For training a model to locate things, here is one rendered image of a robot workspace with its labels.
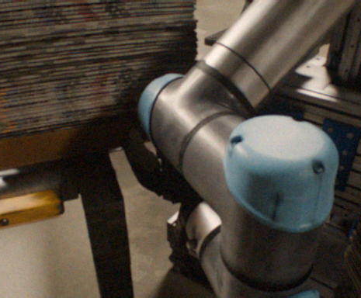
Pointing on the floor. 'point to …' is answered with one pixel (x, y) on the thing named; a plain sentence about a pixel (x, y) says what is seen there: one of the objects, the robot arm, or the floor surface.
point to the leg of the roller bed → (116, 283)
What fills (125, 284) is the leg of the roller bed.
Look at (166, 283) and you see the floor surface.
